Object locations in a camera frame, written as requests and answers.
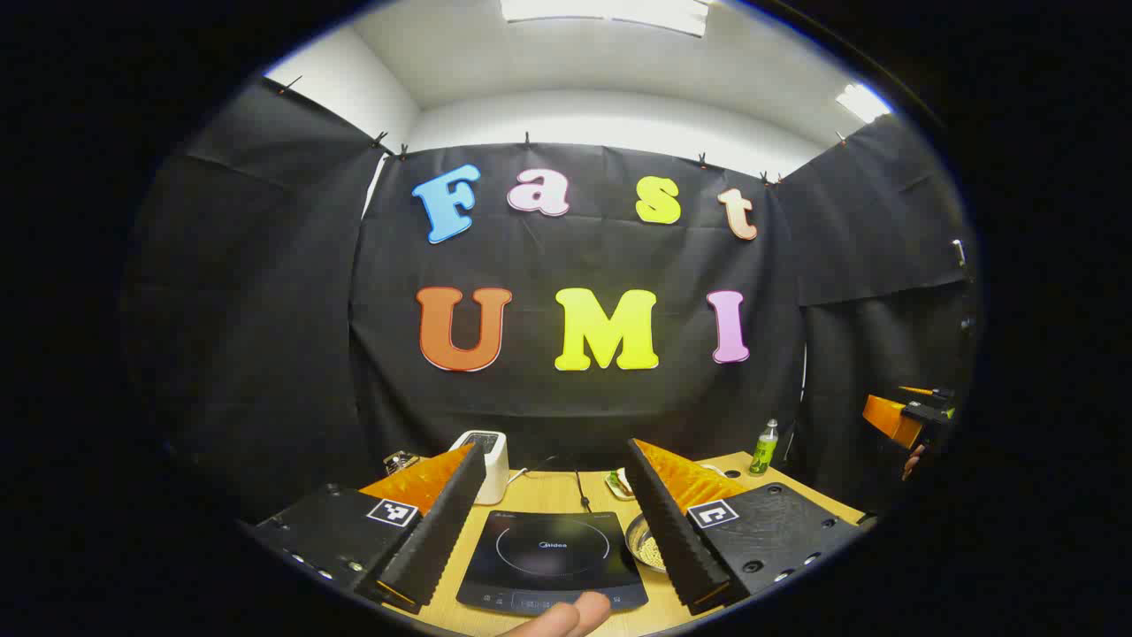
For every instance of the white toaster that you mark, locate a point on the white toaster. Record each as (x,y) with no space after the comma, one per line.
(495,469)

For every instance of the pile of soybeans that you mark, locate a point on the pile of soybeans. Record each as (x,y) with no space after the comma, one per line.
(651,553)

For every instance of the white bread sandwich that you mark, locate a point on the white bread sandwich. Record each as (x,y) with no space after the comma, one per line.
(621,480)

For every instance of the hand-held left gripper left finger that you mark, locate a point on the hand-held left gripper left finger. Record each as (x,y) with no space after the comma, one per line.
(442,531)

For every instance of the large ceiling light panel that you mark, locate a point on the large ceiling light panel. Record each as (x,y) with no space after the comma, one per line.
(610,13)

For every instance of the black induction cooktop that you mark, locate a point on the black induction cooktop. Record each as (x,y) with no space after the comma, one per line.
(531,566)

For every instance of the small ceiling light panel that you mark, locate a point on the small ceiling light panel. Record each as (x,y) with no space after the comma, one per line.
(862,102)

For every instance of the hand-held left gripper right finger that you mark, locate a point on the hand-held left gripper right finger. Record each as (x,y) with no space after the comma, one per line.
(672,540)

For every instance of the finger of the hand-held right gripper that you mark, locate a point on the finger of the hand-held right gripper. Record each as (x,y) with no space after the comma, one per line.
(889,420)

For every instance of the green drink bottle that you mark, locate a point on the green drink bottle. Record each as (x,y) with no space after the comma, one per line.
(763,456)

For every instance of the black backdrop cloth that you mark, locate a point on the black backdrop cloth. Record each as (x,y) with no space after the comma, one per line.
(575,407)

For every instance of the stainless steel pot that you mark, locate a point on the stainless steel pot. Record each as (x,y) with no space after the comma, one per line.
(642,540)

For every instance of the white sandwich plate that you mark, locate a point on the white sandwich plate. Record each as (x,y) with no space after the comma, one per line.
(617,487)

